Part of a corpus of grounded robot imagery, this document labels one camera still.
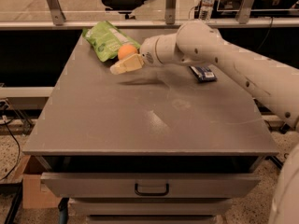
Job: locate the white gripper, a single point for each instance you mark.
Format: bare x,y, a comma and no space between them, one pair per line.
148,52

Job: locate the orange fruit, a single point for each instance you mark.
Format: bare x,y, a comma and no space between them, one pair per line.
126,50

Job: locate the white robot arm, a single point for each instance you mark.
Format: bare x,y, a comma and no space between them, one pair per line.
272,83

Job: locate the green snack bag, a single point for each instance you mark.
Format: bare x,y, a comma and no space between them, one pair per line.
106,40

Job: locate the dark blue snack bar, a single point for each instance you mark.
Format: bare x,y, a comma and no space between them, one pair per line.
203,73

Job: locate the grey drawer cabinet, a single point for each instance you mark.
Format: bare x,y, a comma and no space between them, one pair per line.
150,112

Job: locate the clear water bottle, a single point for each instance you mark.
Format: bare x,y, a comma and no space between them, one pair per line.
206,8

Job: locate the open top drawer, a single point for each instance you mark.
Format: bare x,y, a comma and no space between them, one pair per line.
188,176

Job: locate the cardboard box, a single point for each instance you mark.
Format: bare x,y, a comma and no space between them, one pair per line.
35,195

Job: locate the metal railing frame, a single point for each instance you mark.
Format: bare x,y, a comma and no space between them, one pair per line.
78,14

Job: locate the black drawer handle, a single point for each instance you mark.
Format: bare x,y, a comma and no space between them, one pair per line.
152,191

